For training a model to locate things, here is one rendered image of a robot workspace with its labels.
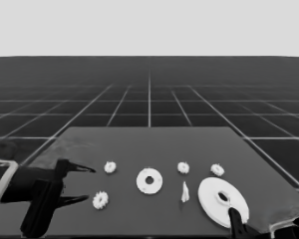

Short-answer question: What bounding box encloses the large thick white disc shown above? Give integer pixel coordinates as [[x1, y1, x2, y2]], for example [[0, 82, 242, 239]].
[[197, 176, 250, 230]]

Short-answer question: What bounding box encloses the white toothed gear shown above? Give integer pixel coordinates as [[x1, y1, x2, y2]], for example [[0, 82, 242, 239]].
[[104, 160, 118, 174], [176, 161, 190, 175], [92, 190, 110, 211], [209, 162, 225, 177]]

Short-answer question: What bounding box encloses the small white T-shaped piece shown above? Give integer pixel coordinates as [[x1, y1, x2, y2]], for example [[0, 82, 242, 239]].
[[180, 180, 190, 203]]

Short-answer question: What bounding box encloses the white round carrier with pins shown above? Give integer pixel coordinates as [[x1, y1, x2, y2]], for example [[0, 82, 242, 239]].
[[136, 167, 163, 195]]

